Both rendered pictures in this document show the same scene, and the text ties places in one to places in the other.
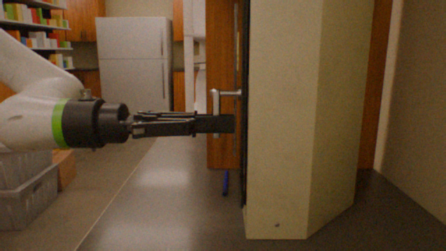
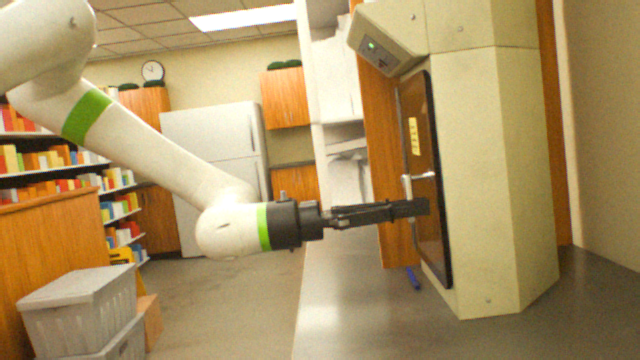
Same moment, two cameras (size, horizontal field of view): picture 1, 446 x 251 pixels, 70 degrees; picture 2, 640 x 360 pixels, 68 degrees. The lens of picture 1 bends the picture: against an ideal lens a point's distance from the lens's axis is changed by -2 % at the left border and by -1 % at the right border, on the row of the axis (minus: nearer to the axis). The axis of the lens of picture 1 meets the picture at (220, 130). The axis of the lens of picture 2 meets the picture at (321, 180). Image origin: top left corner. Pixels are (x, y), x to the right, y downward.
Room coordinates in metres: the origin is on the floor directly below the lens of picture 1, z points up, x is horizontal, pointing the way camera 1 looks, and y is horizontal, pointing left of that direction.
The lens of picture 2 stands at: (-0.30, 0.16, 1.30)
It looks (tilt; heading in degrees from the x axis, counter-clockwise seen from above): 6 degrees down; 0
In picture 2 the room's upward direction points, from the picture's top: 8 degrees counter-clockwise
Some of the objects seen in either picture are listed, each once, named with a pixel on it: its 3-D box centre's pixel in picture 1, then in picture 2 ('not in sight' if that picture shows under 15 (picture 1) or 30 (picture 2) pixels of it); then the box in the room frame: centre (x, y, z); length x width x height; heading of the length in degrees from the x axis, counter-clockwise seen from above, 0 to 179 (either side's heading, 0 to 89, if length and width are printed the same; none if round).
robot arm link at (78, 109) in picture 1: (89, 120); (286, 222); (0.58, 0.24, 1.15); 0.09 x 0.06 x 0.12; 0
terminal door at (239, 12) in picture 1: (239, 91); (420, 175); (0.68, -0.04, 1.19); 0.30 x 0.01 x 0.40; 179
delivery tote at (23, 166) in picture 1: (12, 155); (87, 307); (2.36, 1.61, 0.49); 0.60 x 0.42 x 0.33; 0
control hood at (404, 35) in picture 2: not in sight; (381, 46); (0.68, 0.01, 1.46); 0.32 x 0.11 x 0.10; 0
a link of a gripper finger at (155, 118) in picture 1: (164, 125); (362, 215); (0.56, 0.10, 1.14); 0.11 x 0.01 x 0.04; 84
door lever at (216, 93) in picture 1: (225, 112); (417, 195); (0.58, -0.01, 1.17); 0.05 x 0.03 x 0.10; 89
